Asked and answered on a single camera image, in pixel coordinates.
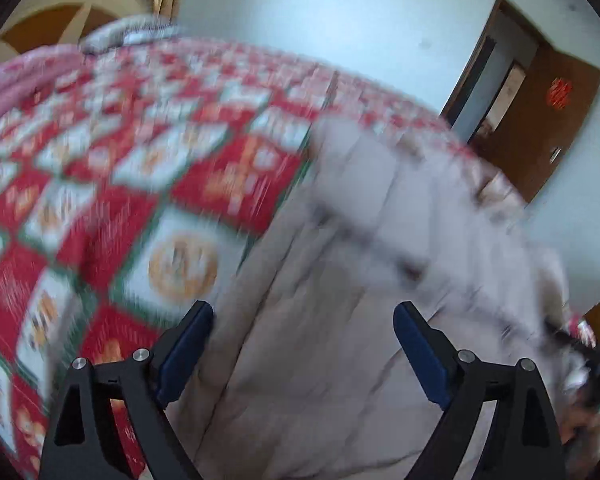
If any red paper door decoration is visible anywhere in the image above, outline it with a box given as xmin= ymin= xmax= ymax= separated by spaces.
xmin=546 ymin=76 xmax=572 ymax=109

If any bed with red patterned sheet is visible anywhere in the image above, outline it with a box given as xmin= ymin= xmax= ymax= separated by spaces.
xmin=0 ymin=35 xmax=531 ymax=480

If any beige wooden headboard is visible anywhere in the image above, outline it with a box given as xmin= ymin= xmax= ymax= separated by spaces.
xmin=0 ymin=0 xmax=153 ymax=68

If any brown wooden door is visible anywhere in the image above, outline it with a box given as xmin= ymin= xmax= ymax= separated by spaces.
xmin=472 ymin=47 xmax=600 ymax=204

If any patterned pillow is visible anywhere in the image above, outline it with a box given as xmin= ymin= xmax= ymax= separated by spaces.
xmin=80 ymin=15 xmax=186 ymax=55

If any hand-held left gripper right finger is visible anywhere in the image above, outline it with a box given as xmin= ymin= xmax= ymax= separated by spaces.
xmin=393 ymin=302 xmax=566 ymax=480

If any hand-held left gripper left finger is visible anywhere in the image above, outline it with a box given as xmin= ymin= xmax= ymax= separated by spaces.
xmin=39 ymin=301 xmax=215 ymax=480

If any brown door frame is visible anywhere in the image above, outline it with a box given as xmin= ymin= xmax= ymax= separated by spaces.
xmin=440 ymin=0 xmax=548 ymax=147

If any white quilted down jacket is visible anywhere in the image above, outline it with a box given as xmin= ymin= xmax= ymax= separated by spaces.
xmin=170 ymin=115 xmax=596 ymax=480

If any pink blanket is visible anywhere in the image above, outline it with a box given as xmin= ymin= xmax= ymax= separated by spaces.
xmin=0 ymin=45 xmax=87 ymax=131

